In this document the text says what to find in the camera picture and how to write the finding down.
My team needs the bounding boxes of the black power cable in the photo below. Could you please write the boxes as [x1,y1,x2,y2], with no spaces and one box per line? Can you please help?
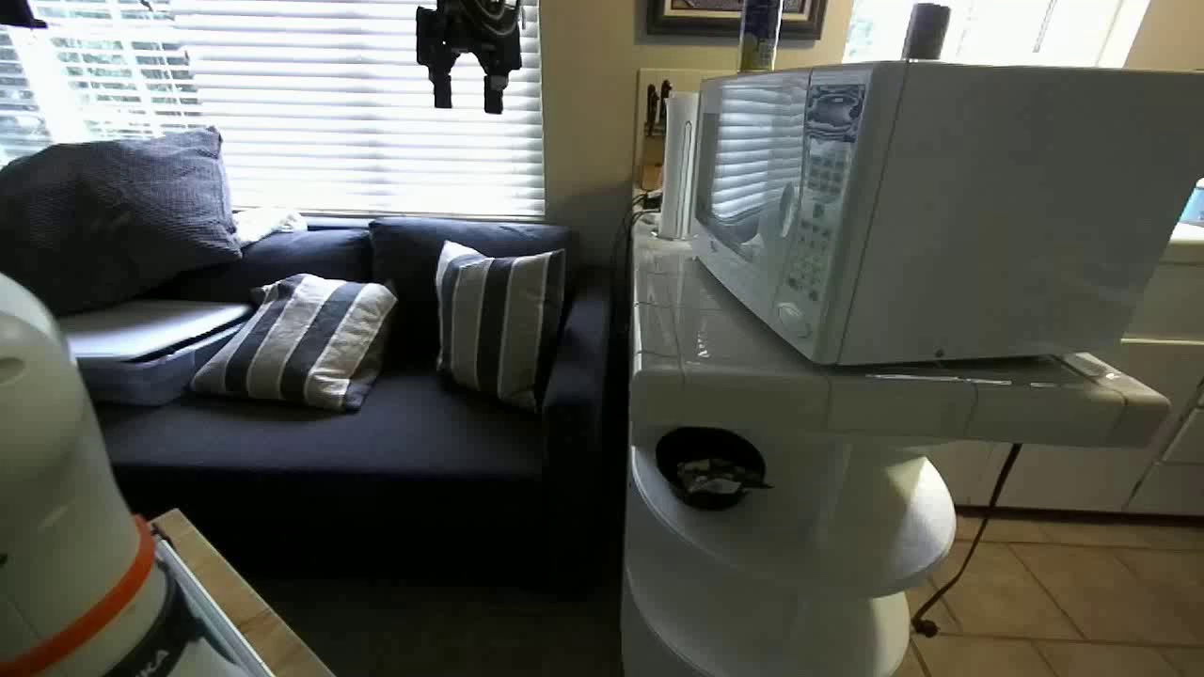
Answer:
[909,438,1028,638]

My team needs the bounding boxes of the black bowl on shelf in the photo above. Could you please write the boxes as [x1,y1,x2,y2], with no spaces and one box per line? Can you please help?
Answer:
[655,428,766,511]

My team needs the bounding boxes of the white robot base with orange ring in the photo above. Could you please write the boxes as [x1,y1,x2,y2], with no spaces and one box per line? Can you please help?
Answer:
[0,274,165,677]

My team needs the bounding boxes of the dark blue sofa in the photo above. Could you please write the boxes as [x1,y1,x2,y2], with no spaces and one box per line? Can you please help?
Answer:
[97,218,608,590]

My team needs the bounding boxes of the large dark blue cushion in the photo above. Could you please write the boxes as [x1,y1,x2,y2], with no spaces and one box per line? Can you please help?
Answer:
[0,126,239,312]

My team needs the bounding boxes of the grey laptop on sofa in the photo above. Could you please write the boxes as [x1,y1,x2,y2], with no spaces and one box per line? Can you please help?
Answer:
[59,300,252,360]

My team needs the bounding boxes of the white round shelf stand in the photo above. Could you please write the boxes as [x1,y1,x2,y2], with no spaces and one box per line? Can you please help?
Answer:
[618,220,1176,677]

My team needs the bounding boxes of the wooden side table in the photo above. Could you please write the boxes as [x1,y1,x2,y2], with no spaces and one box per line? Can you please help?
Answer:
[149,507,334,677]

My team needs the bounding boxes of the dark framed picture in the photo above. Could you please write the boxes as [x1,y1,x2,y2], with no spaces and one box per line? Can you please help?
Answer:
[644,0,826,42]

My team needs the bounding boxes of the white paper towel roll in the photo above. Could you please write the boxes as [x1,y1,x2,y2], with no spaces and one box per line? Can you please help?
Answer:
[662,93,696,240]

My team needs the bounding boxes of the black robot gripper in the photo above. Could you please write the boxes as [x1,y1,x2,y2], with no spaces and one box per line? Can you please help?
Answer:
[418,0,523,116]

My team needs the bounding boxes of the striped pillow lying flat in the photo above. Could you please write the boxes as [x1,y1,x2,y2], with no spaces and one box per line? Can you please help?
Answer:
[191,274,396,411]

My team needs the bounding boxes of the white window blinds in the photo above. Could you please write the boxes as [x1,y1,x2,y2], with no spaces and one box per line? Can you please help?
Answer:
[0,0,545,218]

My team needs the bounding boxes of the striped pillow standing upright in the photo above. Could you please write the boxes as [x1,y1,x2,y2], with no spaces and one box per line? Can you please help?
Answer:
[437,240,564,411]

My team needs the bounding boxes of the white microwave oven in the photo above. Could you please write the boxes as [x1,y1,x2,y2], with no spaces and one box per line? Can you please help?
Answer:
[691,58,1204,363]

